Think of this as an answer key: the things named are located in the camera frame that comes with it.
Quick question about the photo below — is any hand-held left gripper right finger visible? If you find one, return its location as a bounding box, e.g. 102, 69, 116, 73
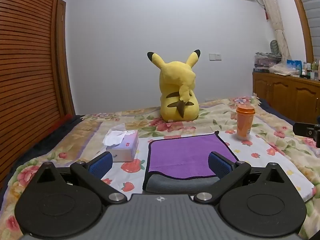
194, 151, 284, 204

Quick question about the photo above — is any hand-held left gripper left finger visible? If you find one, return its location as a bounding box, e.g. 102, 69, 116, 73
37, 151, 126, 204

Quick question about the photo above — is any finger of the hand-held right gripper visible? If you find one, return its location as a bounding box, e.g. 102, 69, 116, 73
292, 116, 320, 148

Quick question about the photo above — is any purple towel with black edge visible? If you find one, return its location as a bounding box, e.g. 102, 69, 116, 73
142, 131, 240, 194

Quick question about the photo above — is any white tissue box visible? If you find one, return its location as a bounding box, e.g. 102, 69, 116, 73
102, 124, 139, 163

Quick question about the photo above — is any floral blanket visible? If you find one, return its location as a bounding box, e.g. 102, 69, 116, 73
0, 96, 320, 240

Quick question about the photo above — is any brown wooden cabinet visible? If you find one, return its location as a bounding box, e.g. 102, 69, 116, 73
252, 71, 320, 127

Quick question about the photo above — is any orange plastic cup with lid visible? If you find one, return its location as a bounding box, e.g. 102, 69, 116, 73
236, 104, 256, 141

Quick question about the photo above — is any row of small bottles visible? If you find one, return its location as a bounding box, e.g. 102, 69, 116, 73
301, 58, 320, 81

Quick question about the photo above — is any white plastic bag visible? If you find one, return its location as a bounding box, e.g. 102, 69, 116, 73
268, 63, 300, 76

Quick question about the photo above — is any blue packet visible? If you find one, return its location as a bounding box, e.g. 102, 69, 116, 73
286, 59, 302, 77

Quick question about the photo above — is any stack of folded clothes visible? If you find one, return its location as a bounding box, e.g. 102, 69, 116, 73
254, 52, 282, 69

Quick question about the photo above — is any yellow plush toy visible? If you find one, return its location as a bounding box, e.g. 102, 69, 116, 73
147, 49, 201, 123

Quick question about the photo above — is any cream patterned curtain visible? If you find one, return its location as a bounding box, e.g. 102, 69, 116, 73
253, 0, 291, 63

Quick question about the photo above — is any grey window blind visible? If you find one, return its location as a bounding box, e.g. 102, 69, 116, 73
293, 0, 320, 64

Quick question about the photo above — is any brown louvred wooden wardrobe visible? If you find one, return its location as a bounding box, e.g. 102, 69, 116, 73
0, 0, 76, 189

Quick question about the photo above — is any brown wooden window frame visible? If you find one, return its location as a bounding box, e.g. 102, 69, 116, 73
286, 0, 314, 63

